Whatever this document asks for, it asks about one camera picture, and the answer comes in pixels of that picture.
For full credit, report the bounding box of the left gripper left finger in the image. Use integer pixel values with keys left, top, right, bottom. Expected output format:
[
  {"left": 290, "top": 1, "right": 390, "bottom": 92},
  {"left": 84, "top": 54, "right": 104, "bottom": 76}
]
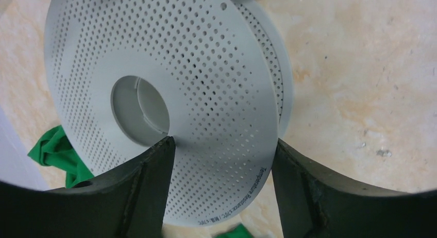
[{"left": 1, "top": 137, "right": 176, "bottom": 237}]

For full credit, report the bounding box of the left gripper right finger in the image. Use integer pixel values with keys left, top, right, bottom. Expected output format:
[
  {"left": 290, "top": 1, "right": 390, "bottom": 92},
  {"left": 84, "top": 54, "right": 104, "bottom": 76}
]
[{"left": 272, "top": 140, "right": 436, "bottom": 237}]

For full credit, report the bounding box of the white filament spool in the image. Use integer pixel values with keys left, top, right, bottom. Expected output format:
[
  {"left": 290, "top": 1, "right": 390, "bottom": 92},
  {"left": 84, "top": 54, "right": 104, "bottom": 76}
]
[{"left": 44, "top": 0, "right": 293, "bottom": 227}]

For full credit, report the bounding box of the green cloth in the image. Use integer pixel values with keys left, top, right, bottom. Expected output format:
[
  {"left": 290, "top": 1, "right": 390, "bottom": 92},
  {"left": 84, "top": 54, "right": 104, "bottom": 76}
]
[{"left": 28, "top": 125, "right": 94, "bottom": 189}]

